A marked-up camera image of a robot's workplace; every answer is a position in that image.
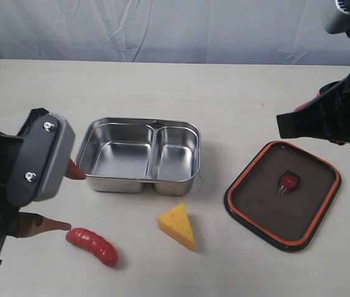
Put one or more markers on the red toy sausage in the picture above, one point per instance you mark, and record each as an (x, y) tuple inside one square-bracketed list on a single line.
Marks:
[(95, 244)]

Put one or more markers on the dark transparent box lid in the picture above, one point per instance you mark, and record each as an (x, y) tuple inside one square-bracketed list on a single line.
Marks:
[(282, 195)]

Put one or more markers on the blue-grey fabric backdrop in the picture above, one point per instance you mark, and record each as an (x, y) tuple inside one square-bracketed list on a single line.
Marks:
[(225, 32)]

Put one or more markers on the stainless steel lunch box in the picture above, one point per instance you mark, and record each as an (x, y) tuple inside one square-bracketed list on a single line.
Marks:
[(125, 154)]

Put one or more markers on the yellow toy cheese wedge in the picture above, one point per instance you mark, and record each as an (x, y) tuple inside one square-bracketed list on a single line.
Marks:
[(175, 223)]

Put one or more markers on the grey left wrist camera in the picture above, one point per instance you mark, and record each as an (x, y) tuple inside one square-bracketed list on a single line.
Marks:
[(47, 142)]

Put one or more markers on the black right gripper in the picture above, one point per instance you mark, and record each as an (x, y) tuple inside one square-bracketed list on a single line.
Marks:
[(326, 116)]

